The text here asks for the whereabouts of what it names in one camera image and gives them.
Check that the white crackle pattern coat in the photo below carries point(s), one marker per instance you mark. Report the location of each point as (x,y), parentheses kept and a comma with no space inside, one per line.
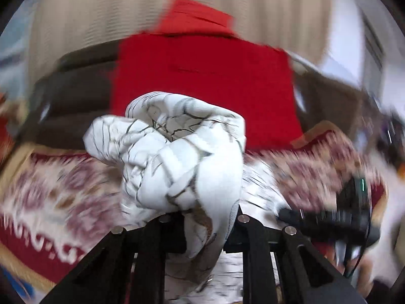
(178,153)

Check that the large red cushion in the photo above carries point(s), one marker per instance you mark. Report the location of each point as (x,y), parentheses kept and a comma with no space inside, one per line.
(252,80)

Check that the beige dotted curtain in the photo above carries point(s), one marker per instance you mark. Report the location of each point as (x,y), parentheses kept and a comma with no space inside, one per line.
(63,26)

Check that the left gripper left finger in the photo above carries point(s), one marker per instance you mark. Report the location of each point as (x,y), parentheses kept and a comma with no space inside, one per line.
(125,266)

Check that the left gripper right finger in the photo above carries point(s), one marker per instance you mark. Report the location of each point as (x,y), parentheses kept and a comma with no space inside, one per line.
(282,266)

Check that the floral red beige blanket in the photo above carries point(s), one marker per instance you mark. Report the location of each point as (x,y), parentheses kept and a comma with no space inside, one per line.
(57,204)

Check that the small red pillow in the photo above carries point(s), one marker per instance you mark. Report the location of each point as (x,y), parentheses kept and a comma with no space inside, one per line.
(189,17)

